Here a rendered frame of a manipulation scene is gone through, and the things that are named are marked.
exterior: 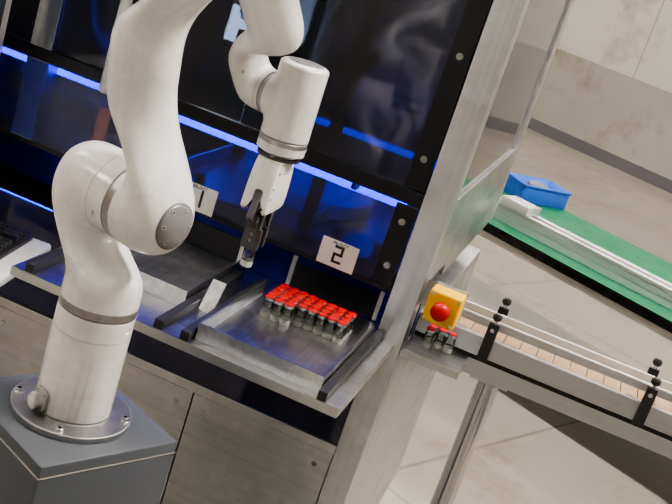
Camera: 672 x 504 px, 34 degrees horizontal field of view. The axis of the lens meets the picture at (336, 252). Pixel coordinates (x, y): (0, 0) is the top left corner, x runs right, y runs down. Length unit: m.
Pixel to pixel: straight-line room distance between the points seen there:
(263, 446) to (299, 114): 0.97
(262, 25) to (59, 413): 0.66
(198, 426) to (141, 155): 1.16
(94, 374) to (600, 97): 10.24
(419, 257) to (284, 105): 0.61
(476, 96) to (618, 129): 9.35
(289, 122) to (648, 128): 9.69
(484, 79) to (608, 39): 9.53
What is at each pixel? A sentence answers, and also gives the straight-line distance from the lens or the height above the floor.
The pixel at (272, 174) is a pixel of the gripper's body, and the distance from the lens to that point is 1.82.
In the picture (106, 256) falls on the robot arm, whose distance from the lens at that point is 1.65.
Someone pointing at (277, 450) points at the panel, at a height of 0.53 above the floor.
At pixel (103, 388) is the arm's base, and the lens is 1.70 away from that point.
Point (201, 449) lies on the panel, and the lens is 2.59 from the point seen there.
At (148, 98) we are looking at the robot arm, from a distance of 1.52.
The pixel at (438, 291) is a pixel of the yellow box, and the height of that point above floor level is 1.03.
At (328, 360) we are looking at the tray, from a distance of 2.15.
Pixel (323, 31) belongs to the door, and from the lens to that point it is 2.29.
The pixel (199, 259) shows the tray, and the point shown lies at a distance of 2.46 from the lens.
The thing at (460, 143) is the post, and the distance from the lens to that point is 2.22.
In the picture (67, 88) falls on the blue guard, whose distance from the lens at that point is 2.54.
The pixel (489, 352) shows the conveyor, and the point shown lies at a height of 0.91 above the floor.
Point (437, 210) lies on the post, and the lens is 2.25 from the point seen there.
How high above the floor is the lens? 1.73
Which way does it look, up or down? 18 degrees down
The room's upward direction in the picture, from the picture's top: 18 degrees clockwise
